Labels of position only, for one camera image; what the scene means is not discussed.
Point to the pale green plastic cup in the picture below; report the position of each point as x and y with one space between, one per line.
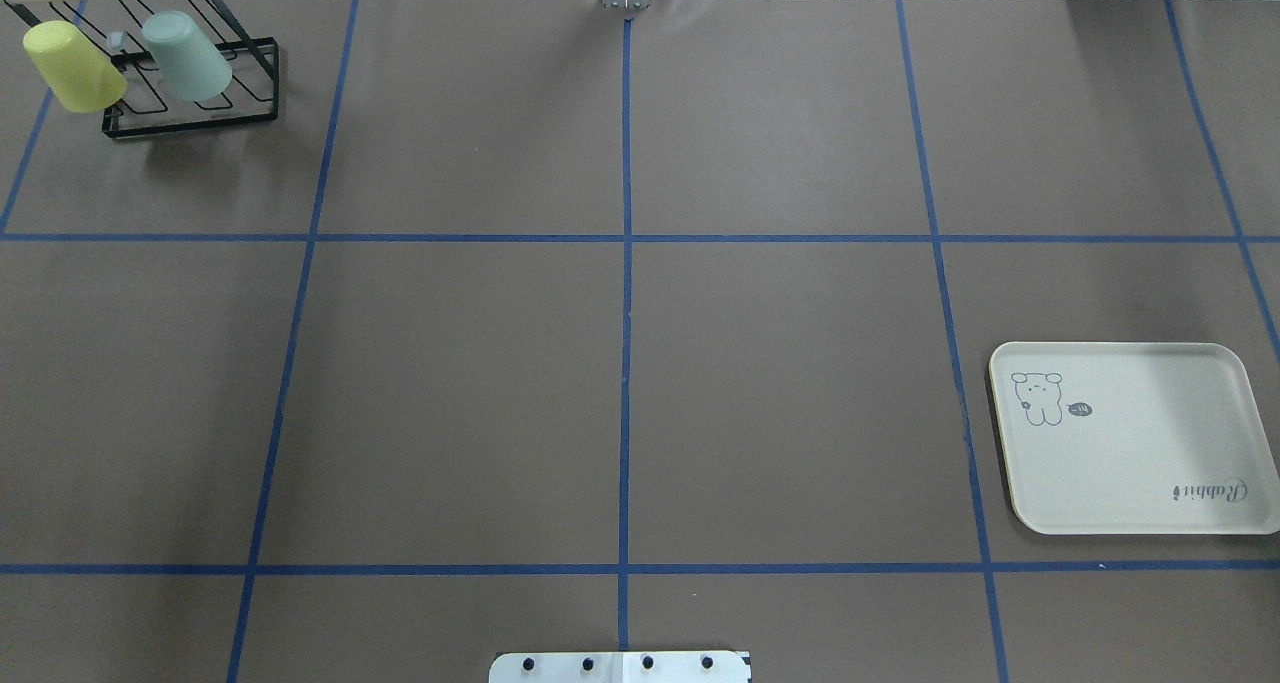
192 67

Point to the beige rabbit print tray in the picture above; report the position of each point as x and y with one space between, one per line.
1132 438

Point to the yellow plastic cup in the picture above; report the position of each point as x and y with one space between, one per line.
80 76

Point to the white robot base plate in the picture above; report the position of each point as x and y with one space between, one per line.
623 666

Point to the black wire cup rack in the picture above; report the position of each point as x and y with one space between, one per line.
149 108

